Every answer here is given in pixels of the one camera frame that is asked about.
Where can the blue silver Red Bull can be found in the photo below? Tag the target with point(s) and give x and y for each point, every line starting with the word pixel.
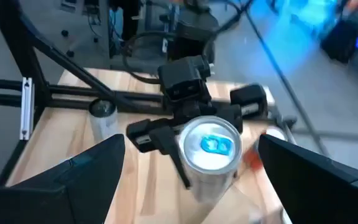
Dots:
pixel 210 161

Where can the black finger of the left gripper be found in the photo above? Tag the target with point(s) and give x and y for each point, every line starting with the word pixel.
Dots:
pixel 169 143

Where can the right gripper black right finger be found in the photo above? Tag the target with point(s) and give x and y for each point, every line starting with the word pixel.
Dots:
pixel 315 193

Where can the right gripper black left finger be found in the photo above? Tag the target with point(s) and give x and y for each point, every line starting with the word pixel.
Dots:
pixel 57 202

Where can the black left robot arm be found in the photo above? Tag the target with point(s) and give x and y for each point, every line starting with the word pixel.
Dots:
pixel 194 28

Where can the black box blue light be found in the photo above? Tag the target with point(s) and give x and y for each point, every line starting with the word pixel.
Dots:
pixel 340 43

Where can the black aluminium rig frame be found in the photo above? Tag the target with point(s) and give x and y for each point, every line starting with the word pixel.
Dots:
pixel 14 37

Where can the tall silver black-top can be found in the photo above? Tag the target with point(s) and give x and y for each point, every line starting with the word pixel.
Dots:
pixel 104 124

